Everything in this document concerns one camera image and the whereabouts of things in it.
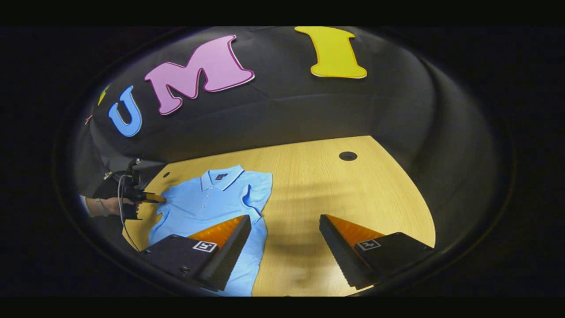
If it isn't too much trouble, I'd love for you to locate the black backdrop cloth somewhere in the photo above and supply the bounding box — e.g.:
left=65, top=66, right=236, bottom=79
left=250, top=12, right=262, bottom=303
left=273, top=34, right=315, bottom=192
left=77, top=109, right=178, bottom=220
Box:
left=73, top=26, right=499, bottom=248

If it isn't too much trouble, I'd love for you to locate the light blue polo T-shirt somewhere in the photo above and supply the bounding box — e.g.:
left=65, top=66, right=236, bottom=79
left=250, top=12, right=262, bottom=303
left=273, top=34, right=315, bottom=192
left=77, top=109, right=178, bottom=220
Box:
left=148, top=165, right=273, bottom=296

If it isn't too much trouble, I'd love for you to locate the thin gripper cable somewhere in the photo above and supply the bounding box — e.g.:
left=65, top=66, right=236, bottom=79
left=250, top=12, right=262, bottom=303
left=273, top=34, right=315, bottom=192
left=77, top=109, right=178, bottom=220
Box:
left=117, top=174, right=140, bottom=252

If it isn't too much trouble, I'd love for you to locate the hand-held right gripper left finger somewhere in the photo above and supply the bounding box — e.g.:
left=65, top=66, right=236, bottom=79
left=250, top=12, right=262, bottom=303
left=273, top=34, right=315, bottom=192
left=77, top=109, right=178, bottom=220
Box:
left=139, top=215, right=252, bottom=292

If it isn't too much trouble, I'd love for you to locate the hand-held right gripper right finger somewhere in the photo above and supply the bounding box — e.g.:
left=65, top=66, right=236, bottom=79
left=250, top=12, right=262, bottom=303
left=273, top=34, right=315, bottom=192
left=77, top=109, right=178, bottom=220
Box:
left=319, top=214, right=435, bottom=290

